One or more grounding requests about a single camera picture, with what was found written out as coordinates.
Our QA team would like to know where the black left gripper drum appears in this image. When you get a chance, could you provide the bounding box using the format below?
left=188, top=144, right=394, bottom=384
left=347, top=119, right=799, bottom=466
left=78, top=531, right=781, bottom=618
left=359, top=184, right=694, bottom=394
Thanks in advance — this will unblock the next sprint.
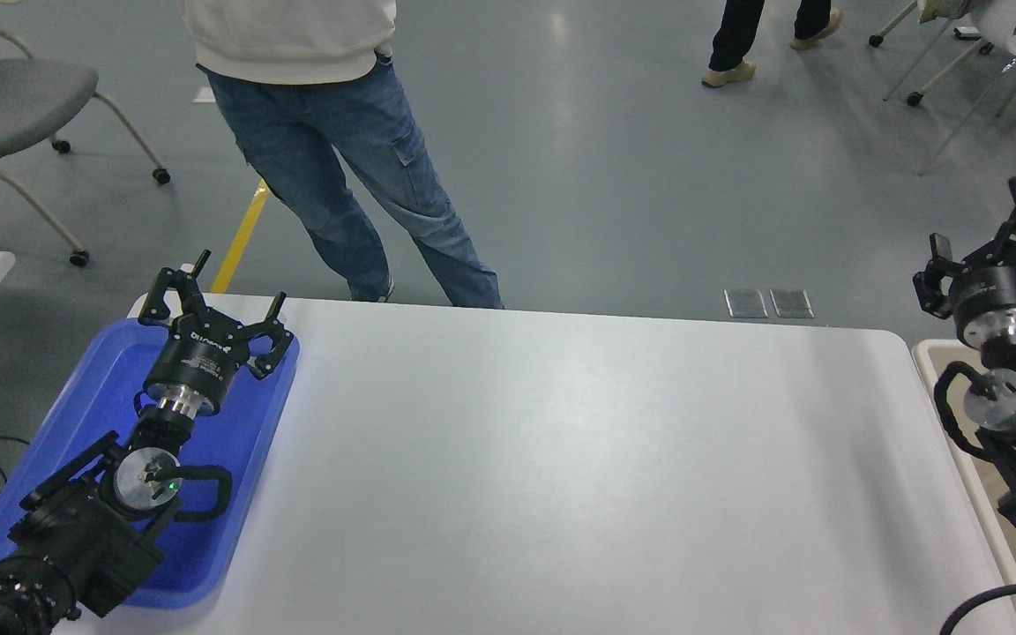
left=144, top=318, right=250, bottom=416

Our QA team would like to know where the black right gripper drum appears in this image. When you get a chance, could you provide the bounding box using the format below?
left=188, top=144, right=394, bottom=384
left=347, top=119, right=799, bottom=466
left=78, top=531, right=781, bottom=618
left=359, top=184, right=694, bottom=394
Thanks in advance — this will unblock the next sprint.
left=949, top=263, right=1016, bottom=329

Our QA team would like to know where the large pale bin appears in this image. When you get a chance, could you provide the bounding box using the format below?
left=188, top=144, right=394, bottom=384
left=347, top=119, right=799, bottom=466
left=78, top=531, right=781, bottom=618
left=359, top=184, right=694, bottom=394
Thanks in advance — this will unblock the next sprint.
left=912, top=338, right=1016, bottom=635

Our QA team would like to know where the blue plastic tray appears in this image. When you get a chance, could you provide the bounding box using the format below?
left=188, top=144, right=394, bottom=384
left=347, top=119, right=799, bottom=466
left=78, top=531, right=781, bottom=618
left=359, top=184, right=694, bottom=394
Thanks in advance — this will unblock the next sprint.
left=0, top=317, right=301, bottom=611

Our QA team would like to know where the person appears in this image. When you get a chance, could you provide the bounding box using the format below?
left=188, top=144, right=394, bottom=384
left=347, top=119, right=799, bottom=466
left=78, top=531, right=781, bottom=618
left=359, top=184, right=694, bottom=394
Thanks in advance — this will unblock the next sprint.
left=182, top=0, right=504, bottom=310
left=700, top=0, right=844, bottom=89

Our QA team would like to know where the grey chair with casters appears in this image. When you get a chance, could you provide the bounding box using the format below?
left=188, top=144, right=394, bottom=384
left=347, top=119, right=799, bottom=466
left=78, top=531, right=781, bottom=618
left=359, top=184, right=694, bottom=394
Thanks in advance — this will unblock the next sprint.
left=0, top=0, right=171, bottom=268

